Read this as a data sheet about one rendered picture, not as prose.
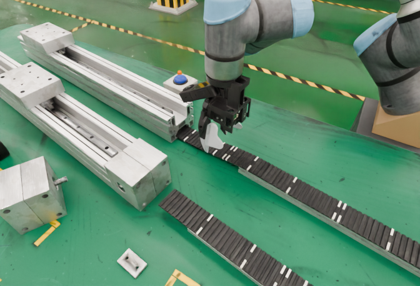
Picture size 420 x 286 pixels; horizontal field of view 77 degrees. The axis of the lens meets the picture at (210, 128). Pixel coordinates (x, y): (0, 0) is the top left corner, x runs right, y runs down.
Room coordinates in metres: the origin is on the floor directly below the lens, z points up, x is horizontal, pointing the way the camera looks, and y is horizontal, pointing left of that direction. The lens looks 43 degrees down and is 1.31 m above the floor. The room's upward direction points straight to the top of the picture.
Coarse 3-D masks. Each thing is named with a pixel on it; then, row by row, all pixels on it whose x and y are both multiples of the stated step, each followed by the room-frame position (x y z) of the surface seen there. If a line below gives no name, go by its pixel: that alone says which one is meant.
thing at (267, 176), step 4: (268, 168) 0.39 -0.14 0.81; (272, 168) 0.39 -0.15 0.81; (276, 168) 0.39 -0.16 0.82; (264, 172) 0.38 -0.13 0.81; (268, 172) 0.38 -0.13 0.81; (272, 172) 0.38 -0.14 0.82; (264, 176) 0.37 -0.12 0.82; (268, 176) 0.37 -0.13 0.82; (264, 180) 0.36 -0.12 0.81; (268, 180) 0.36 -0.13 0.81
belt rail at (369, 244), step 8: (240, 168) 0.40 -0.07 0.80; (248, 176) 0.39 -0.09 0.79; (256, 176) 0.38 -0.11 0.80; (264, 184) 0.36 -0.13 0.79; (280, 192) 0.34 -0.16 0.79; (288, 200) 0.32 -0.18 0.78; (296, 200) 0.31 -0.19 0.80; (304, 208) 0.30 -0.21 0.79; (320, 216) 0.28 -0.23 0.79; (328, 224) 0.27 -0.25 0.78; (336, 224) 0.26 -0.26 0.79; (344, 232) 0.25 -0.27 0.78; (352, 232) 0.24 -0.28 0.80; (360, 240) 0.23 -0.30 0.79; (368, 240) 0.22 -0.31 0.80; (376, 248) 0.21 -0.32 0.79; (384, 256) 0.20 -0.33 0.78; (392, 256) 0.20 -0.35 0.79; (400, 264) 0.19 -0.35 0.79; (408, 264) 0.18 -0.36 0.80; (416, 272) 0.17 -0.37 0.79
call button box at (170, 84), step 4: (188, 76) 0.75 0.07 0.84; (168, 80) 0.72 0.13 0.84; (172, 80) 0.72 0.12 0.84; (188, 80) 0.72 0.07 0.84; (192, 80) 0.72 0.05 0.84; (196, 80) 0.72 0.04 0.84; (164, 84) 0.71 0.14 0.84; (168, 84) 0.70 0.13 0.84; (172, 84) 0.70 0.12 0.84; (176, 84) 0.70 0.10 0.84; (180, 84) 0.70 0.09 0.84; (184, 84) 0.70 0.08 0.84; (188, 84) 0.70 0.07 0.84; (168, 88) 0.70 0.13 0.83; (172, 88) 0.68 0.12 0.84; (176, 88) 0.68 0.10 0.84; (180, 88) 0.68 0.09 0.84; (176, 92) 0.68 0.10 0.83
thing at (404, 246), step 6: (402, 234) 0.23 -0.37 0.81; (402, 240) 0.22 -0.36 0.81; (408, 240) 0.22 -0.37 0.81; (402, 246) 0.21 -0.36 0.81; (408, 246) 0.21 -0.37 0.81; (396, 252) 0.20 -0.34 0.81; (402, 252) 0.20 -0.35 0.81; (408, 252) 0.20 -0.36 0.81; (402, 258) 0.19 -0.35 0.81; (408, 258) 0.19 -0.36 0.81
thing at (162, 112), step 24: (24, 48) 0.98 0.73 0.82; (72, 48) 0.89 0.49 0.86; (72, 72) 0.77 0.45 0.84; (96, 72) 0.77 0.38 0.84; (120, 72) 0.73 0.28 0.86; (96, 96) 0.70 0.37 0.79; (120, 96) 0.62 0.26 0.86; (144, 96) 0.64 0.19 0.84; (168, 96) 0.60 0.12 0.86; (144, 120) 0.56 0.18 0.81; (168, 120) 0.51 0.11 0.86; (192, 120) 0.58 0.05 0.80
